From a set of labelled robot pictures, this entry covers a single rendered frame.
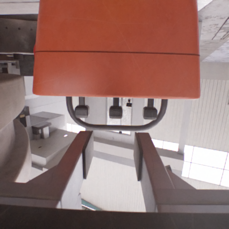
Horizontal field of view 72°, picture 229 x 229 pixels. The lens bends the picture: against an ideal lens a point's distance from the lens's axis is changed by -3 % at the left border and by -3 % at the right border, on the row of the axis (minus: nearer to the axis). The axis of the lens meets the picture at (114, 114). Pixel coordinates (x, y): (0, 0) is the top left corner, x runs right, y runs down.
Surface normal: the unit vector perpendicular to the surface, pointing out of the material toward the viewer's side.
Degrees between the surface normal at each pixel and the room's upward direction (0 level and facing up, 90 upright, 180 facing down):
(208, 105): 90
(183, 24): 97
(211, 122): 90
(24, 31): 90
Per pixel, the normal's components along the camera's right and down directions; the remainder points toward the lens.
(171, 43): -0.03, 0.14
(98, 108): -0.40, 0.23
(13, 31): 0.36, 0.26
